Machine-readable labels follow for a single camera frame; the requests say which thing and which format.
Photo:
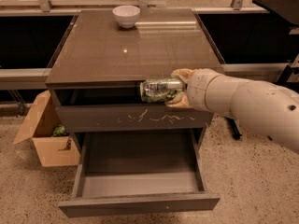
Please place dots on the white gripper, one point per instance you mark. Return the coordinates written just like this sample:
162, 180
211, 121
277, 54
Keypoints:
197, 89

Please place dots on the green can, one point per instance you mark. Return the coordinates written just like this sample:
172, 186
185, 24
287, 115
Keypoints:
160, 90

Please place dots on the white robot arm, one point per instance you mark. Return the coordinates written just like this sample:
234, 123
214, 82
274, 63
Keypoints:
267, 109

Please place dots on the grey drawer cabinet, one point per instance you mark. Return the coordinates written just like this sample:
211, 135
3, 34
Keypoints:
103, 64

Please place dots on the open grey middle drawer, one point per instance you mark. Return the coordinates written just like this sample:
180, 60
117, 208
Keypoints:
139, 172

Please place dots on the closed grey top drawer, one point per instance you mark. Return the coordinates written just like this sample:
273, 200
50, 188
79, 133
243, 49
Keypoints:
106, 118

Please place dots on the white ceramic bowl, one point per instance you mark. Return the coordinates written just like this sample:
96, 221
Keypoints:
126, 16

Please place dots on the black side table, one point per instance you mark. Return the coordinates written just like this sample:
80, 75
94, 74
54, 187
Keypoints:
261, 46

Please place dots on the green bag in box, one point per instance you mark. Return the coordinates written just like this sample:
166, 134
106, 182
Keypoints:
59, 131

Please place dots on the brown cardboard box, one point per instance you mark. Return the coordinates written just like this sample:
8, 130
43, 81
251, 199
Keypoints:
39, 126

